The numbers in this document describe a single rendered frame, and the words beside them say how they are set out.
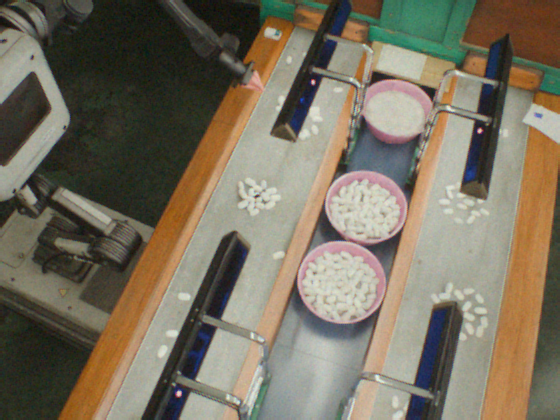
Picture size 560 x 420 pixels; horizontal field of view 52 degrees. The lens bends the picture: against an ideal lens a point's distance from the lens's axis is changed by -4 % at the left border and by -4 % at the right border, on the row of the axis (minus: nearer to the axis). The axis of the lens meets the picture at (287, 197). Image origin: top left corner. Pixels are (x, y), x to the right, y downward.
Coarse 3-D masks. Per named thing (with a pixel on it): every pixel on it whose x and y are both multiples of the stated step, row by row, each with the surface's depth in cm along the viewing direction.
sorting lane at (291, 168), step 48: (288, 48) 231; (336, 48) 232; (336, 96) 219; (240, 144) 206; (288, 144) 207; (288, 192) 197; (192, 240) 187; (288, 240) 188; (192, 288) 178; (240, 288) 179; (144, 384) 163
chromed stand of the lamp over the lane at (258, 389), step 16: (192, 320) 135; (208, 320) 134; (240, 336) 134; (256, 336) 133; (176, 384) 127; (192, 384) 126; (256, 384) 142; (224, 400) 125; (240, 400) 126; (256, 400) 164; (240, 416) 135; (256, 416) 162
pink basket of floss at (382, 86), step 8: (392, 80) 220; (400, 80) 220; (368, 88) 217; (376, 88) 220; (384, 88) 222; (392, 88) 222; (408, 88) 221; (416, 88) 219; (368, 96) 219; (416, 96) 220; (424, 96) 217; (424, 104) 218; (424, 112) 218; (368, 120) 210; (376, 128) 208; (376, 136) 216; (384, 136) 211; (392, 136) 209; (400, 136) 207; (408, 136) 208
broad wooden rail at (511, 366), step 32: (544, 96) 219; (544, 160) 204; (544, 192) 197; (544, 224) 190; (512, 256) 184; (544, 256) 184; (512, 288) 178; (512, 320) 173; (512, 352) 168; (512, 384) 163; (480, 416) 160; (512, 416) 158
